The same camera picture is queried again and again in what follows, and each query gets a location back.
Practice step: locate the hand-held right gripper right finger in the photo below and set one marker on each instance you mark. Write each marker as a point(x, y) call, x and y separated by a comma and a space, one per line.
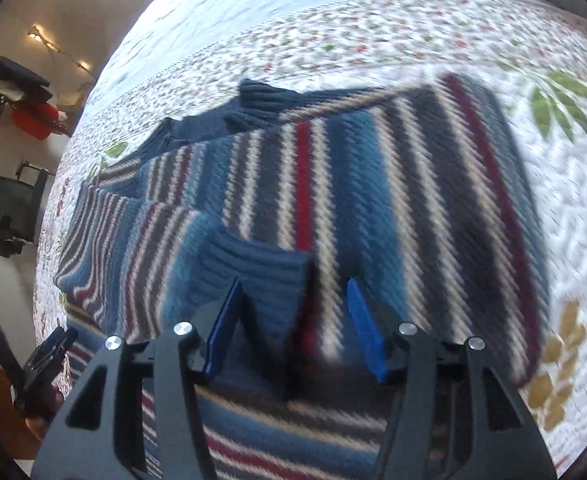
point(366, 331)

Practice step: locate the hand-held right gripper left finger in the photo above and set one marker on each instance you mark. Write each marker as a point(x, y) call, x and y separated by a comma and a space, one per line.
point(223, 331)

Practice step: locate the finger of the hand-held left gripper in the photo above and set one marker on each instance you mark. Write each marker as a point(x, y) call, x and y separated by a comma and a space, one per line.
point(48, 354)
point(2, 347)

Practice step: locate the blue striped knit sweater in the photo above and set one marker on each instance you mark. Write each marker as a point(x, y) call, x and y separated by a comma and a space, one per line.
point(363, 185)

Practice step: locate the person's left hand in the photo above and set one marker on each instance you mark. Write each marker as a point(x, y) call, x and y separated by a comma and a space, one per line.
point(43, 422)

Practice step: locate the black office chair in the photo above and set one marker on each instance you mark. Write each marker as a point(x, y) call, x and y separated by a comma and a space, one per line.
point(10, 205)

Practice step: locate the red bag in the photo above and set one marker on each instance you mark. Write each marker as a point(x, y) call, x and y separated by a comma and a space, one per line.
point(33, 120)

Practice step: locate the white floral quilt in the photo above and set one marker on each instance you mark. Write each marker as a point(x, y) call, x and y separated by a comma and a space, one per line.
point(373, 35)

